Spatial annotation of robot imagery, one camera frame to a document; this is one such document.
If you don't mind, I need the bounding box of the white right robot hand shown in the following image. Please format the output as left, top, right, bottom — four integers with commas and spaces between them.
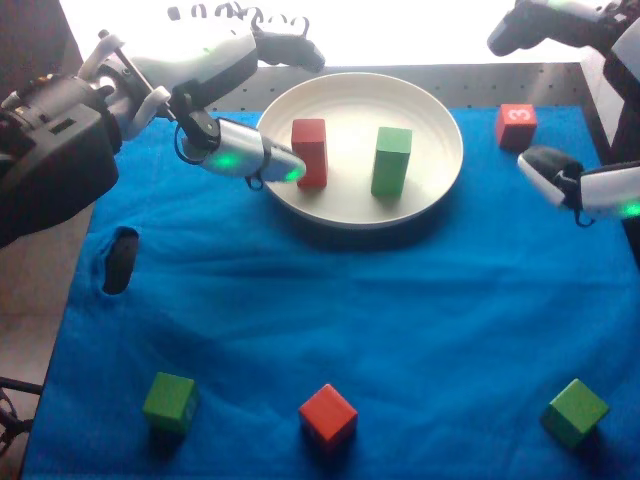
487, 0, 640, 227

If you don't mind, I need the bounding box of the green cube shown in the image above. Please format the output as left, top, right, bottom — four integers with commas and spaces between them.
142, 371, 200, 435
541, 378, 610, 448

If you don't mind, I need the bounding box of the blue cloth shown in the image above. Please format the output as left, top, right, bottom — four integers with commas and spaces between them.
22, 104, 640, 480

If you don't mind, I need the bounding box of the tall green block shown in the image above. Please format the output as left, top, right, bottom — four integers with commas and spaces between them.
370, 126, 414, 198

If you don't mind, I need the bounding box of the black metal stand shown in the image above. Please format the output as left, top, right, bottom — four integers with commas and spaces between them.
0, 377, 44, 456

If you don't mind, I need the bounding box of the tall red block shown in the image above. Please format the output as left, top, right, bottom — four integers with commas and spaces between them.
291, 118, 330, 190

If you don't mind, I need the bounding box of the white round plate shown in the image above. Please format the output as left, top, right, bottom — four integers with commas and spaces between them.
255, 72, 465, 231

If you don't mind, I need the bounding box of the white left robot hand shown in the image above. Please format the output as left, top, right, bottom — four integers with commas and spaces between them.
129, 3, 327, 194

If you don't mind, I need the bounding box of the red cube with number three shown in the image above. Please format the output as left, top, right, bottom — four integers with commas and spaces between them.
495, 103, 539, 151

